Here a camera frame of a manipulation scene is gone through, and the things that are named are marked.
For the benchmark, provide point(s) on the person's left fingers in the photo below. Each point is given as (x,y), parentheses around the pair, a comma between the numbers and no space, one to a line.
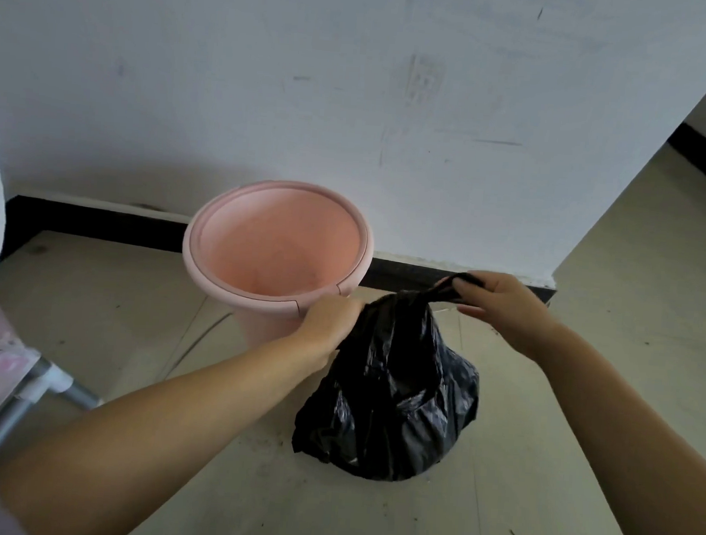
(350,318)

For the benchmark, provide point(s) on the person's right thumb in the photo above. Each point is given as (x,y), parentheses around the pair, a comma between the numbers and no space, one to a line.
(478,313)

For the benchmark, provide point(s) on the black plastic garbage bag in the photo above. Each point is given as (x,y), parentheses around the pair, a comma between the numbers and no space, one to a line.
(390,392)

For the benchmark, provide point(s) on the black baseboard strip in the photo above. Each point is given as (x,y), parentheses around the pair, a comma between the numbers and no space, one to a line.
(152,228)

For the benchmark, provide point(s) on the person's left hand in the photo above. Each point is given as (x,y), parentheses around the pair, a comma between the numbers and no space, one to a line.
(325,325)

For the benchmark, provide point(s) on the person's left forearm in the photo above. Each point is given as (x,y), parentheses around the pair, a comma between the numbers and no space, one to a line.
(158,419)

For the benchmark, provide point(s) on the person's right forearm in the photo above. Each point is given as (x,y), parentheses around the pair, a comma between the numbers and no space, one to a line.
(629,436)

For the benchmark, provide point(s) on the grey metal folding frame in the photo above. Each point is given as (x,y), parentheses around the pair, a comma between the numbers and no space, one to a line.
(20,399)

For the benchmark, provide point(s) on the pink plastic trash bin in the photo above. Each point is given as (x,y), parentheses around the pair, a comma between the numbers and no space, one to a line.
(276,253)

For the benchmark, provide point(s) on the person's right hand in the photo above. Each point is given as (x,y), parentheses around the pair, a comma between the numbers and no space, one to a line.
(505,309)

